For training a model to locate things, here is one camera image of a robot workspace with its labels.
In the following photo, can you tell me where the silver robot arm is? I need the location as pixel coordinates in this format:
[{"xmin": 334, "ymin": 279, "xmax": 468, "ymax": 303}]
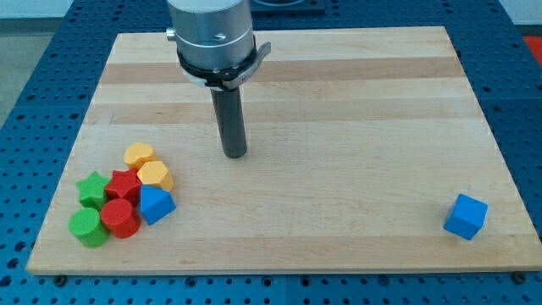
[{"xmin": 168, "ymin": 0, "xmax": 271, "ymax": 91}]

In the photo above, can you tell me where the red cylinder block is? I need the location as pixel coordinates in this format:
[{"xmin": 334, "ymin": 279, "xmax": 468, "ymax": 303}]
[{"xmin": 100, "ymin": 198, "xmax": 141, "ymax": 239}]

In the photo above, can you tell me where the wooden board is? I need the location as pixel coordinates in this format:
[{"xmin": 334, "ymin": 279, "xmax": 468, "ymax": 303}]
[{"xmin": 27, "ymin": 26, "xmax": 541, "ymax": 275}]

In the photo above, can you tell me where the yellow hexagon block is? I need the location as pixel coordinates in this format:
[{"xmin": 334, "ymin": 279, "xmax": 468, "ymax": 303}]
[{"xmin": 136, "ymin": 161, "xmax": 174, "ymax": 191}]

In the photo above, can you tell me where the blue triangular prism block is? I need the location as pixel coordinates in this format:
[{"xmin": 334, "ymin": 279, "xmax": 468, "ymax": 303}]
[{"xmin": 140, "ymin": 185, "xmax": 176, "ymax": 225}]

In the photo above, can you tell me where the green cylinder block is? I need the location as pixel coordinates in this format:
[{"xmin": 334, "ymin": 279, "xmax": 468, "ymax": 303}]
[{"xmin": 68, "ymin": 208, "xmax": 109, "ymax": 248}]

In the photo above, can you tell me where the red star block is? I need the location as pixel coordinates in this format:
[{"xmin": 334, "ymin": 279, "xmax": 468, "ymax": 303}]
[{"xmin": 105, "ymin": 169, "xmax": 142, "ymax": 207}]

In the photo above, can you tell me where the green star block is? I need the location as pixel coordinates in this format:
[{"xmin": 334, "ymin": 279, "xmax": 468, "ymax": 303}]
[{"xmin": 75, "ymin": 171, "xmax": 111, "ymax": 211}]

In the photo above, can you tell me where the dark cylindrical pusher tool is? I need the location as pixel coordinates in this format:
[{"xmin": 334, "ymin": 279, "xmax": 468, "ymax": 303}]
[{"xmin": 211, "ymin": 88, "xmax": 247, "ymax": 158}]

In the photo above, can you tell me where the blue cube block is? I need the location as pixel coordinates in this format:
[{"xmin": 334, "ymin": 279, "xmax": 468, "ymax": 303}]
[{"xmin": 443, "ymin": 193, "xmax": 489, "ymax": 240}]

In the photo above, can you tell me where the yellow heart block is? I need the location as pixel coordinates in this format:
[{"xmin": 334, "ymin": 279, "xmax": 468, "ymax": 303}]
[{"xmin": 123, "ymin": 142, "xmax": 158, "ymax": 169}]

